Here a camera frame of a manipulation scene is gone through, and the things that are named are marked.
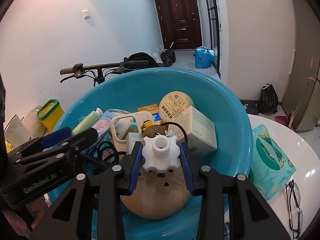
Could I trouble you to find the black bags by door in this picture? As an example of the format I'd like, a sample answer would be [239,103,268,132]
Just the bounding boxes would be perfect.
[159,47,176,67]

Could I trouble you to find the black hair tie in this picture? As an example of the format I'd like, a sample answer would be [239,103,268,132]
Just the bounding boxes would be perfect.
[159,121,189,143]

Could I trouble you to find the black glass sliding door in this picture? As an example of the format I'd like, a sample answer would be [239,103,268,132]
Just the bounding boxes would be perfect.
[206,0,221,77]

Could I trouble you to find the white floral Debo cup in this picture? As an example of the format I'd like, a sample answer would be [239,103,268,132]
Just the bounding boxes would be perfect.
[4,114,31,148]

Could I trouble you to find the white green box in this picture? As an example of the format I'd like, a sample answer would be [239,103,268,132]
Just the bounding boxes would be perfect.
[174,106,217,157]

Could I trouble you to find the yellow box green rim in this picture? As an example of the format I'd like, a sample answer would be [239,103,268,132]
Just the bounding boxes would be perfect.
[37,99,64,132]

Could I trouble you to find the blue plastic basin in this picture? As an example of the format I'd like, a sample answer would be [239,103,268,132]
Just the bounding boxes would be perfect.
[55,68,253,239]

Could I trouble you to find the white plastic knob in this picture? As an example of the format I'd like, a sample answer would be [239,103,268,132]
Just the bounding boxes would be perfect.
[142,135,181,173]

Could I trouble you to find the beige refrigerator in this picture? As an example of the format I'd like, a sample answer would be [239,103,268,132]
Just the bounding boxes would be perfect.
[282,0,319,132]

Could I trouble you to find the black garbage bag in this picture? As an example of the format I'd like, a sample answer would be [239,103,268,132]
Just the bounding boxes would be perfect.
[257,83,279,114]

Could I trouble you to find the green cream tube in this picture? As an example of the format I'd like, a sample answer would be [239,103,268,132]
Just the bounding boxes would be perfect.
[72,108,103,136]

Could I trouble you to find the person's left hand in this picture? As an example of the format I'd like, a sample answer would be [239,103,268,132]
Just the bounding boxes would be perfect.
[2,196,49,237]

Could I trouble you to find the black backpack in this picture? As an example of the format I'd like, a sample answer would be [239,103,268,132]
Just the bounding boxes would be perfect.
[128,52,159,68]

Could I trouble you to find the blue plastic bag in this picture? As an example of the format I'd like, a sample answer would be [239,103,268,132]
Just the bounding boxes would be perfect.
[195,46,216,68]

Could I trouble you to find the red dustpan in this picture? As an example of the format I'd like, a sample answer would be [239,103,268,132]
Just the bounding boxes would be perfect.
[274,112,295,130]

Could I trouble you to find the small doll figurine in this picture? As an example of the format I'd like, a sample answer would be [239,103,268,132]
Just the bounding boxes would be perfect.
[141,120,166,138]

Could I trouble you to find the black frame eyeglasses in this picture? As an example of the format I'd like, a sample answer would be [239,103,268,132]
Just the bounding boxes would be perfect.
[285,179,303,239]

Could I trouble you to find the round beige silicone case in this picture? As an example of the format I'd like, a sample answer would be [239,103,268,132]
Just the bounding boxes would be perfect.
[120,168,190,219]

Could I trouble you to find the green tissue pack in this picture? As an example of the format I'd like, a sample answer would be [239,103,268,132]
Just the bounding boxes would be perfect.
[248,124,296,200]

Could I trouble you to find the round yellow cream jar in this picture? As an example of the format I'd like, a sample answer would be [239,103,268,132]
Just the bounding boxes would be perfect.
[158,91,196,122]

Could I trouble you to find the bicycle handlebar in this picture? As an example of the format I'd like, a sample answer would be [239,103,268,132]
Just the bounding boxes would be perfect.
[60,57,149,86]

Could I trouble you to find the white light switch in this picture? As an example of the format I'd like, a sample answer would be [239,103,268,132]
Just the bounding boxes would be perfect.
[82,10,91,20]

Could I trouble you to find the black coiled cable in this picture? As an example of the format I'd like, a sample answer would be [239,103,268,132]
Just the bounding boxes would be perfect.
[96,141,121,165]

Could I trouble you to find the dark red entrance door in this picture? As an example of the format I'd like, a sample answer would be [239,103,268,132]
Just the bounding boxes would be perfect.
[155,0,202,50]

